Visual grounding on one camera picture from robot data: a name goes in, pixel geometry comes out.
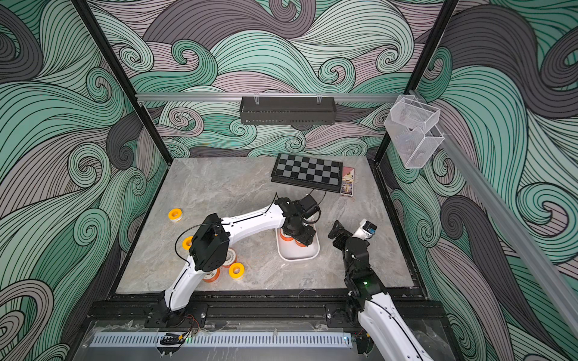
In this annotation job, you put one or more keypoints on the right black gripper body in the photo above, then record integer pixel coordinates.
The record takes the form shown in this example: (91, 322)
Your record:
(344, 243)

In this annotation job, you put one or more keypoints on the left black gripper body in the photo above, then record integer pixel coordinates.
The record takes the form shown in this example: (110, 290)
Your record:
(302, 234)

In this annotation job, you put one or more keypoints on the orange tape roll front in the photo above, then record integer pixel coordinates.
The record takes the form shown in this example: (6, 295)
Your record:
(212, 276)

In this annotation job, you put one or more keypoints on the yellow tape roll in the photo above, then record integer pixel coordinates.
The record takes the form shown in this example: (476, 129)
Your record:
(187, 243)
(237, 270)

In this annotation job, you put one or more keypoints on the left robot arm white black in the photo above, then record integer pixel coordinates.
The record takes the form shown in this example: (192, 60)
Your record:
(214, 236)

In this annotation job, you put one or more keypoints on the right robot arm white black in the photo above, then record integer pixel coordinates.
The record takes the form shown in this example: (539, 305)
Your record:
(370, 305)

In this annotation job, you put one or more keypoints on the white storage tray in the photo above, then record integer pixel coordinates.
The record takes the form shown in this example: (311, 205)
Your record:
(290, 252)

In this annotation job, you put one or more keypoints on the small colourful card box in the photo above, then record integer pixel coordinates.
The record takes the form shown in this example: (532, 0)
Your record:
(348, 180)

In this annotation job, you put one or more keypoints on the yellow tape roll front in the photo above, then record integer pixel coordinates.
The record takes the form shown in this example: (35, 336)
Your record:
(237, 270)

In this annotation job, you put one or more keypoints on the black grey chessboard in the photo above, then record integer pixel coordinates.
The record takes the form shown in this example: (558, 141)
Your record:
(308, 172)

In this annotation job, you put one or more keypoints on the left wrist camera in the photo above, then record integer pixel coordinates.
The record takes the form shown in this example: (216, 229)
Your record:
(309, 210)

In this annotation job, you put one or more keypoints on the black wall shelf basket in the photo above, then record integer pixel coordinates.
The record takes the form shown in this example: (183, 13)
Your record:
(301, 112)

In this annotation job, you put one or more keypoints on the clear acrylic wall box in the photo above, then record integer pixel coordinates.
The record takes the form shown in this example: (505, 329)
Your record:
(413, 129)

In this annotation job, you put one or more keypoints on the aluminium rail back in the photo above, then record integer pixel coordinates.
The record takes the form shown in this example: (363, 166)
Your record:
(237, 97)

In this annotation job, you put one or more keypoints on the aluminium rail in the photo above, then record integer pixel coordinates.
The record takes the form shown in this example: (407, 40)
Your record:
(493, 227)
(237, 97)

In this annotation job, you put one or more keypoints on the aluminium rail right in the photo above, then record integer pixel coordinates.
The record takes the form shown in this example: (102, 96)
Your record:
(493, 227)

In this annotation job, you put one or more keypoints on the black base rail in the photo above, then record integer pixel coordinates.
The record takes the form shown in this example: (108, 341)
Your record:
(330, 307)

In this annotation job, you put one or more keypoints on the white perforated cable duct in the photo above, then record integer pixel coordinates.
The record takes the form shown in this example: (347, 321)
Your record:
(224, 339)

